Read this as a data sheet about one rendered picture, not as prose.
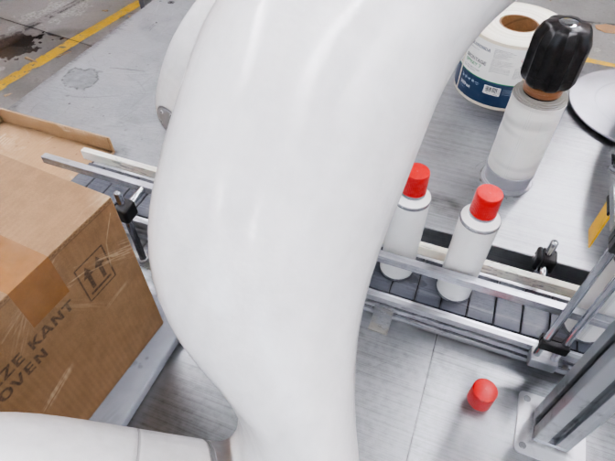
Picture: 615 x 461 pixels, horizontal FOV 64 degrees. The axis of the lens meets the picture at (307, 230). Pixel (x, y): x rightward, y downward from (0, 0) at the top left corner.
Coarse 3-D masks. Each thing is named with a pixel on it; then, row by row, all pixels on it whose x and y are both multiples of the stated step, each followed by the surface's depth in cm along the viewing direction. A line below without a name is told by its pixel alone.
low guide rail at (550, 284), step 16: (96, 160) 92; (112, 160) 90; (128, 160) 90; (432, 256) 77; (480, 272) 75; (496, 272) 74; (512, 272) 73; (528, 272) 73; (544, 288) 73; (560, 288) 72; (576, 288) 71
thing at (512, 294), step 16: (48, 160) 83; (64, 160) 83; (96, 176) 81; (112, 176) 80; (384, 256) 69; (400, 256) 69; (416, 272) 69; (432, 272) 67; (448, 272) 67; (480, 288) 66; (496, 288) 66; (512, 288) 66; (528, 304) 65; (544, 304) 64; (560, 304) 64; (592, 320) 63; (608, 320) 62
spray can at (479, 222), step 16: (480, 192) 60; (496, 192) 60; (464, 208) 64; (480, 208) 60; (496, 208) 60; (464, 224) 63; (480, 224) 62; (496, 224) 62; (464, 240) 64; (480, 240) 63; (448, 256) 69; (464, 256) 66; (480, 256) 65; (464, 272) 68; (448, 288) 72; (464, 288) 71
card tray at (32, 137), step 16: (0, 112) 109; (0, 128) 109; (16, 128) 109; (32, 128) 109; (48, 128) 107; (64, 128) 104; (0, 144) 106; (16, 144) 106; (32, 144) 106; (48, 144) 106; (64, 144) 106; (80, 144) 106; (96, 144) 104; (112, 144) 103; (32, 160) 102; (80, 160) 102; (64, 176) 99
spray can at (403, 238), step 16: (416, 176) 62; (416, 192) 63; (400, 208) 65; (416, 208) 64; (400, 224) 67; (416, 224) 67; (384, 240) 73; (400, 240) 69; (416, 240) 70; (384, 272) 76; (400, 272) 74
